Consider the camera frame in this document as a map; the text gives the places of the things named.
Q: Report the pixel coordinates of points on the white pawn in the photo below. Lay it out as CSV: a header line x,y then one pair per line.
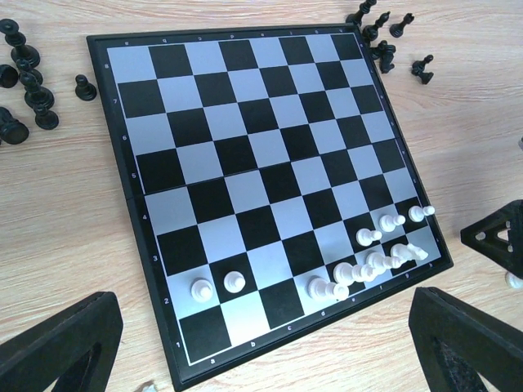
x,y
201,290
388,223
365,237
234,282
513,281
418,214

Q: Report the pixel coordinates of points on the white knight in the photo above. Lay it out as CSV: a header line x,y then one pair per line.
x,y
408,252
149,386

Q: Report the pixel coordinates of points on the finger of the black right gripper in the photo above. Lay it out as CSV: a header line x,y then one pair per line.
x,y
499,237

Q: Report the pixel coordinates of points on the black pawn near board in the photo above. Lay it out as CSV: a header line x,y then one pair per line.
x,y
84,90

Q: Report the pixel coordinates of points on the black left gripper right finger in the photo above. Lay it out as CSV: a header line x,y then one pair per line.
x,y
459,346

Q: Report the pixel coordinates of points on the black and silver chessboard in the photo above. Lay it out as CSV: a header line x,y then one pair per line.
x,y
264,151

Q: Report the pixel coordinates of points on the black knight right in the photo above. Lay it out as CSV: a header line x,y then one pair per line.
x,y
385,53

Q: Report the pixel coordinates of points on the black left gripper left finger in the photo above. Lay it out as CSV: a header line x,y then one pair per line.
x,y
73,350

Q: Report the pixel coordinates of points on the black rook lying left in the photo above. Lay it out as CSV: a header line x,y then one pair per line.
x,y
8,76

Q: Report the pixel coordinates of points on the black piece top left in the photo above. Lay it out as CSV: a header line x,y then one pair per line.
x,y
35,94

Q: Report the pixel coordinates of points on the black knight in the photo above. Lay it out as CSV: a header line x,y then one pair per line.
x,y
13,131
385,53

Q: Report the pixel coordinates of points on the black knight left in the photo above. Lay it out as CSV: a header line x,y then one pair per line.
x,y
13,131

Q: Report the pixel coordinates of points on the black pawn left centre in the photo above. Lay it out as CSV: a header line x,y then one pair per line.
x,y
45,118

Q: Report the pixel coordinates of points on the black pawn right lower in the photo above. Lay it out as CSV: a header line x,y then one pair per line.
x,y
418,69

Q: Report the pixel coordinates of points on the white bishop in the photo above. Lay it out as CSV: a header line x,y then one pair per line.
x,y
380,262

